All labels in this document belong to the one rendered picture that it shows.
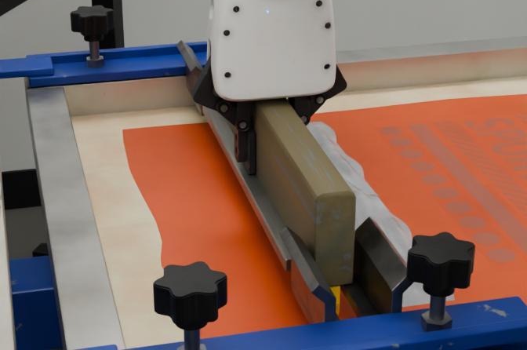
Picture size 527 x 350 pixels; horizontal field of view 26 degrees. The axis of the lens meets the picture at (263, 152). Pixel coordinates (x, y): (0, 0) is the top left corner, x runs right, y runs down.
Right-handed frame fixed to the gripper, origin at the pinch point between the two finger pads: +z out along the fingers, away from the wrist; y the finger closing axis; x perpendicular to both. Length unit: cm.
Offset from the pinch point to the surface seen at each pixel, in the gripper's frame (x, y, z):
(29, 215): 194, -18, 102
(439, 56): 25.3, 25.7, 2.8
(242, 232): -3.9, -3.3, 6.0
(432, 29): 200, 97, 61
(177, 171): 9.3, -6.5, 6.1
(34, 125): 15.3, -19.0, 2.6
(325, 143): 10.7, 8.2, 5.3
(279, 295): -14.4, -2.8, 6.0
